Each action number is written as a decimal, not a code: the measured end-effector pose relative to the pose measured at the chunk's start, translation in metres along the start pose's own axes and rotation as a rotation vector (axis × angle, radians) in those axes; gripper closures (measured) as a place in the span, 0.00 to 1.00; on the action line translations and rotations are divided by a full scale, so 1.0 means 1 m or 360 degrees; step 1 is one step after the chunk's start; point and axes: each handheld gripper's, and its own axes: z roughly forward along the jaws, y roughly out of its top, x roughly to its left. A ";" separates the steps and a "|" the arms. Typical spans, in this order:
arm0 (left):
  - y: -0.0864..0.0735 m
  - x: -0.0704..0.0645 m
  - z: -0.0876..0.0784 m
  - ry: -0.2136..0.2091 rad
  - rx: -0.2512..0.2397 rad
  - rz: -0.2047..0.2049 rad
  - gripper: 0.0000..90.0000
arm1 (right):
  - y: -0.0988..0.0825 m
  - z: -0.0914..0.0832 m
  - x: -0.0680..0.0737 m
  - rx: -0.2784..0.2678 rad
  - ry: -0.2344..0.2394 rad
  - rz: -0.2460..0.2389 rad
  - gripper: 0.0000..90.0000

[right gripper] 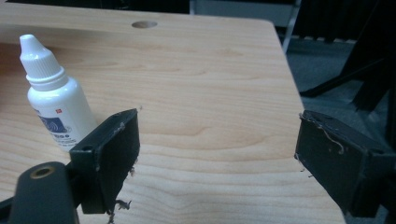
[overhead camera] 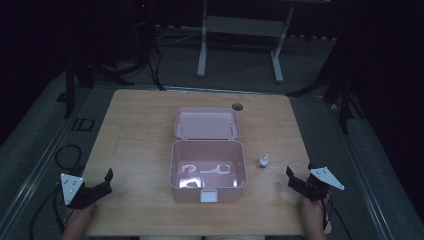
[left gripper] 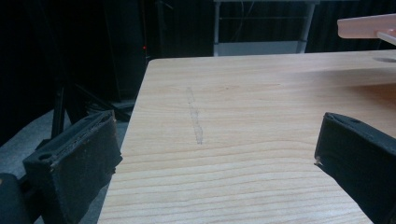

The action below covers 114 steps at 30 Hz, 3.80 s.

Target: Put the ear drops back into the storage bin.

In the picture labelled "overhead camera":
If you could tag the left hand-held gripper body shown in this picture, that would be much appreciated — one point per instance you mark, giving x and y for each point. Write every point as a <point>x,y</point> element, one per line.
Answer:
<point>77,195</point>

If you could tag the pink plastic box with lid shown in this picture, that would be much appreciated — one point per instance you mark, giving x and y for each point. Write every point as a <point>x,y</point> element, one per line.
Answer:
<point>207,156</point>

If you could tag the white metal stand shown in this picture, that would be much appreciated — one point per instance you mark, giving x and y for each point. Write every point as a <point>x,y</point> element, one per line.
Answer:
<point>243,30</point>

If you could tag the black tripod stand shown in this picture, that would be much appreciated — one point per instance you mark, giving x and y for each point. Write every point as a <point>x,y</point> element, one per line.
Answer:
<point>86,71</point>
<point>336,86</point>

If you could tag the person's left hand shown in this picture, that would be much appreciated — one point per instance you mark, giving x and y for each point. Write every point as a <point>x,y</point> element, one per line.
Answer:
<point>81,215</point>

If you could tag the person's right hand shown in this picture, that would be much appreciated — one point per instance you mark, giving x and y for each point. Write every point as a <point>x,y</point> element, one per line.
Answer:
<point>314,211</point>

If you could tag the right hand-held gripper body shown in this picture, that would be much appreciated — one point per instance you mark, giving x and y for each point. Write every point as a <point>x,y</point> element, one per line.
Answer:
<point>316,185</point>

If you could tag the small white dropper bottle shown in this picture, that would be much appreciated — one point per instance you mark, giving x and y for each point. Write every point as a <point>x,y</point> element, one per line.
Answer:
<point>263,162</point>

